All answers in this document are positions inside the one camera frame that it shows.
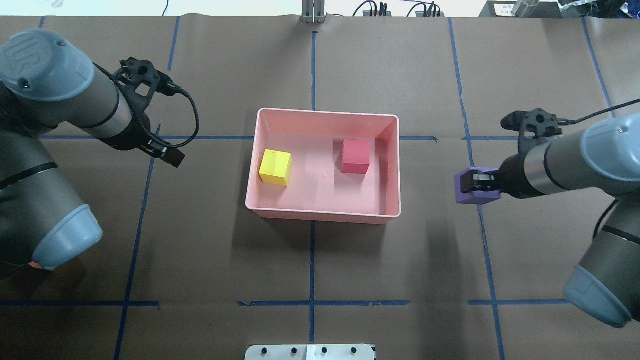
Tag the aluminium frame post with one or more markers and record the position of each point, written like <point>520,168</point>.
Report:
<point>313,11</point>

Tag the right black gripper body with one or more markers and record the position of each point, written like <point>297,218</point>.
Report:
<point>511,176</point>

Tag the pink plastic bin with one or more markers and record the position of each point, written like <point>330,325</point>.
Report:
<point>318,190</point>

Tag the yellow foam block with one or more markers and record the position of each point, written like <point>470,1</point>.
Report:
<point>276,167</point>

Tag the purple foam block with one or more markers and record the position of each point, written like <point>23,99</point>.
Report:
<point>474,197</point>

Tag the orange foam block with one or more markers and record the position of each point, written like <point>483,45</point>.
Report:
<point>35,265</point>

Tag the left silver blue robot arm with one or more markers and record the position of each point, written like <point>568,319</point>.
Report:
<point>47,81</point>

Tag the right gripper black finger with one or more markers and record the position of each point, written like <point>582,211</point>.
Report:
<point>478,181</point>

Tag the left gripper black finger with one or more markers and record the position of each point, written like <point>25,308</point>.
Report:
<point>171,156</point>

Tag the red foam block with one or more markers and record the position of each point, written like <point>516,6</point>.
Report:
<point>355,156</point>

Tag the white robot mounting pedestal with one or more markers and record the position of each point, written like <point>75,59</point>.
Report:
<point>348,351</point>

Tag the small metal cylinder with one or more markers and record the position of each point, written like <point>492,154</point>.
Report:
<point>524,8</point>

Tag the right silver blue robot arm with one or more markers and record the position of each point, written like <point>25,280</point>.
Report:
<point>600,160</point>

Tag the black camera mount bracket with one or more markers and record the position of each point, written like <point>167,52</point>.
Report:
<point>140,80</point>
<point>534,128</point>

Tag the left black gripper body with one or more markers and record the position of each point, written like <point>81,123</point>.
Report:
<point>138,132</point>

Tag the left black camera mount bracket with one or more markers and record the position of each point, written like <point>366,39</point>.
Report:
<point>140,80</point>

